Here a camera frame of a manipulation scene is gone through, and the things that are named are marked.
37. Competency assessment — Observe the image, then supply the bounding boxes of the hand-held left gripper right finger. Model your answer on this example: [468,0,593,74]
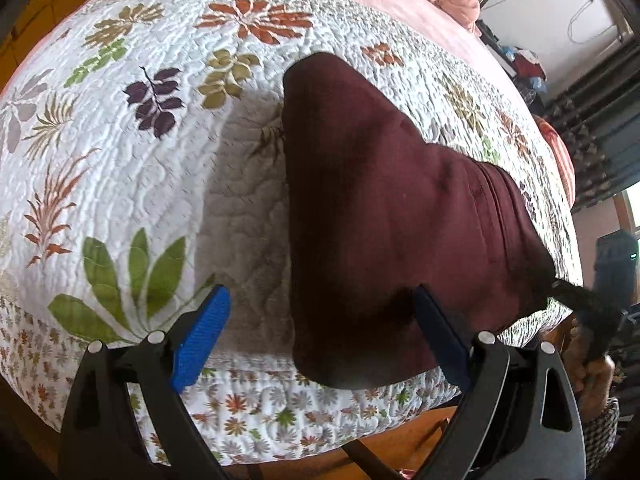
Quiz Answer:
[414,284,587,480]

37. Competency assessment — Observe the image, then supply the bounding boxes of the person's right hand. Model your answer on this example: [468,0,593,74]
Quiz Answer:
[569,327,620,413]

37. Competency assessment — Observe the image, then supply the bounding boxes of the person's right forearm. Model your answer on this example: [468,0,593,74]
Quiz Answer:
[582,397,622,472]

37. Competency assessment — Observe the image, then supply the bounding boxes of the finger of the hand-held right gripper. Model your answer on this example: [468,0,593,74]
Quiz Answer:
[549,279,608,321]

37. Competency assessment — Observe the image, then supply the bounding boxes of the white floral quilt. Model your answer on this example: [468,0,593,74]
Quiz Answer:
[0,0,587,467]

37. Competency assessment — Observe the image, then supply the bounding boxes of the white wall cable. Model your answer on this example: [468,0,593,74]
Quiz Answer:
[567,0,621,43]

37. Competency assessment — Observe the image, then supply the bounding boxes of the maroon pants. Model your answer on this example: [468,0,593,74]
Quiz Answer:
[281,52,557,392]

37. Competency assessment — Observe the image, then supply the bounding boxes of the orange striped cushion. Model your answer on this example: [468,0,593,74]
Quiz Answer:
[532,114,577,198]

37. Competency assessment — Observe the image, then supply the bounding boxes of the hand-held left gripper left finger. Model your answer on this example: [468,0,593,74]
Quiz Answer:
[56,285,232,480]

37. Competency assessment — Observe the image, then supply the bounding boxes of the cluttered dark nightstand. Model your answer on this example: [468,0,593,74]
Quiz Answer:
[477,20,546,93]

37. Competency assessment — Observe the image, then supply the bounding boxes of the red cloth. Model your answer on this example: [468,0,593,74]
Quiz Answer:
[512,55,543,78]

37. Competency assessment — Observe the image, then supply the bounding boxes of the yellow wooden wardrobe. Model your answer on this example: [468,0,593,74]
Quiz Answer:
[0,0,103,81]

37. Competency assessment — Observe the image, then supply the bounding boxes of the dark patterned curtain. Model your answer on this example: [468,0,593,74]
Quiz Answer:
[542,50,640,213]

